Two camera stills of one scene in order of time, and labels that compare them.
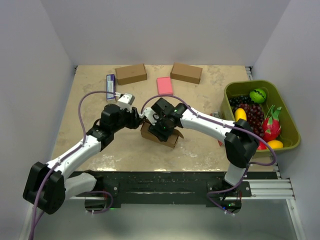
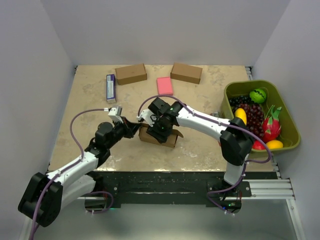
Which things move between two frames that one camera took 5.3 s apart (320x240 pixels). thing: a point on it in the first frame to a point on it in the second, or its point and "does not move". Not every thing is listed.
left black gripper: (135, 120) to (130, 128)
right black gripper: (162, 135) does not move
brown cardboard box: (171, 142) does not move
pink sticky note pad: (164, 86) does not move
